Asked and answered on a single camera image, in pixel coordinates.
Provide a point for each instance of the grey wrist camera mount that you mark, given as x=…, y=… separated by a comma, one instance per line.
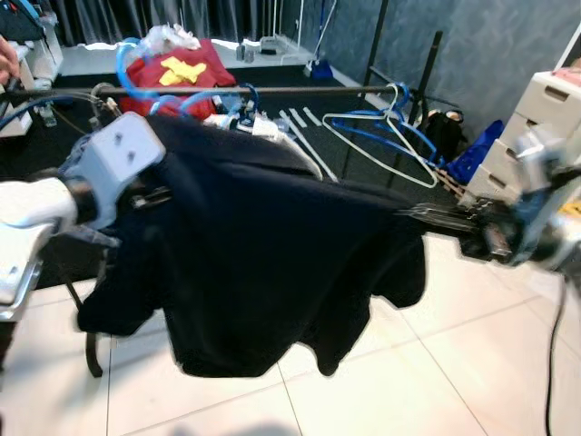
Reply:
x=118, y=154
x=540, y=159

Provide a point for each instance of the white drawer cabinet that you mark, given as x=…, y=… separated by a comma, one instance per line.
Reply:
x=554, y=100

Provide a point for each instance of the white low shelf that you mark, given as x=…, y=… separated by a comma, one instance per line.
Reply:
x=91, y=59

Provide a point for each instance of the blue plastic clothes hanger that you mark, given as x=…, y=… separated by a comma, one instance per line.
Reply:
x=120, y=68

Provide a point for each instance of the white crumpled cloth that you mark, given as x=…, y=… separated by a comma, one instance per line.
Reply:
x=172, y=38

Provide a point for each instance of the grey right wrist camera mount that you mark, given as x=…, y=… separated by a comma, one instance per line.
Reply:
x=540, y=159

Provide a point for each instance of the black bag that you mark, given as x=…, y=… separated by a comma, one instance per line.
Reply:
x=443, y=134

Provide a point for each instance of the red shirt yellow print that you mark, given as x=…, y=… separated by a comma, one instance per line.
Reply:
x=204, y=68

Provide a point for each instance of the grey curtain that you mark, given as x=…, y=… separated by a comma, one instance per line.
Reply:
x=182, y=18

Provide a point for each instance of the white side cabinet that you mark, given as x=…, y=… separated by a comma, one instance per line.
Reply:
x=41, y=54

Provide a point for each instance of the black clothes rack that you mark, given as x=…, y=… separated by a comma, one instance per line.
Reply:
x=300, y=90

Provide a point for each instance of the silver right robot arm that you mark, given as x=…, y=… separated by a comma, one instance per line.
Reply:
x=563, y=241

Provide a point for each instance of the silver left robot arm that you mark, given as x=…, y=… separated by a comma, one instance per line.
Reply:
x=27, y=204

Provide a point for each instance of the blue mop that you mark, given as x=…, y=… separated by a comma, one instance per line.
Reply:
x=320, y=68

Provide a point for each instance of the dark navy garment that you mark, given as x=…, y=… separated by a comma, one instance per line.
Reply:
x=254, y=245

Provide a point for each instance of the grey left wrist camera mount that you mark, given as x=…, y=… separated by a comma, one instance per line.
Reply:
x=118, y=154

